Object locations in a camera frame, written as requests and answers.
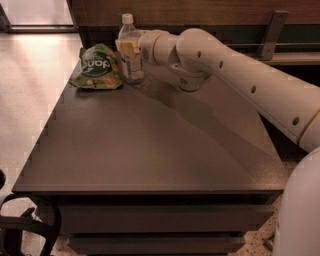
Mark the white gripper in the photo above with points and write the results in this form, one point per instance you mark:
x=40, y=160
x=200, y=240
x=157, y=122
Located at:
x=147, y=46

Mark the clear blue plastic bottle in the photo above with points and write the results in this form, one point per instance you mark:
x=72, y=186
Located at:
x=131, y=67

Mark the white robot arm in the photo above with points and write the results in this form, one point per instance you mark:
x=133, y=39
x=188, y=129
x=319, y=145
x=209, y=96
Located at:
x=290, y=104

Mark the green rice chip bag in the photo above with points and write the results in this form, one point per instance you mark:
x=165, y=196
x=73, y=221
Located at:
x=98, y=69

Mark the black chair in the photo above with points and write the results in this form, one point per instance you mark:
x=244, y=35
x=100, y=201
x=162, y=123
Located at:
x=12, y=227

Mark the white power strip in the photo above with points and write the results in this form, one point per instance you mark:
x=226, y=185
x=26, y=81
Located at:
x=269, y=243

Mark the right metal wall bracket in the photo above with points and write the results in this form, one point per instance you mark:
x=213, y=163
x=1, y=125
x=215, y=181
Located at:
x=267, y=47

